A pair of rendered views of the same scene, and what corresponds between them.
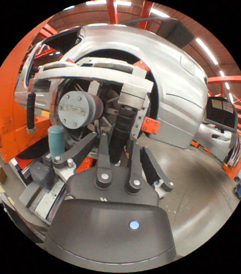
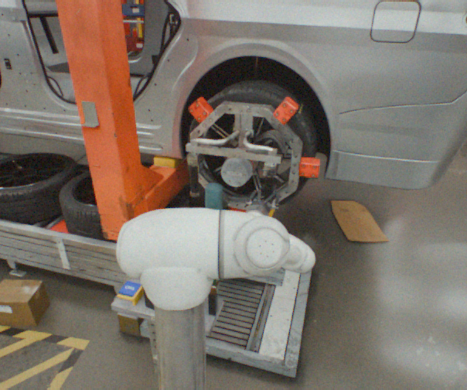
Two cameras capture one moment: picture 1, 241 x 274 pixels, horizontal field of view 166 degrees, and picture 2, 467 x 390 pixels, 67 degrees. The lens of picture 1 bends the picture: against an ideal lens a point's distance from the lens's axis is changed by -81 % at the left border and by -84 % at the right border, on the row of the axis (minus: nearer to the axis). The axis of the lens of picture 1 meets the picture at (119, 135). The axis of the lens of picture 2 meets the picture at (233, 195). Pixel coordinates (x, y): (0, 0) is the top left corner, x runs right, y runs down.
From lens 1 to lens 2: 1.33 m
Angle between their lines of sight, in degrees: 21
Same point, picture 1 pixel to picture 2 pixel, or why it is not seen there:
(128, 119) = (269, 182)
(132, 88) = (267, 168)
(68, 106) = (231, 172)
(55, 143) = (216, 200)
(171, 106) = (352, 128)
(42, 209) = not seen: hidden behind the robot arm
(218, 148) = not seen: outside the picture
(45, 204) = not seen: hidden behind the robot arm
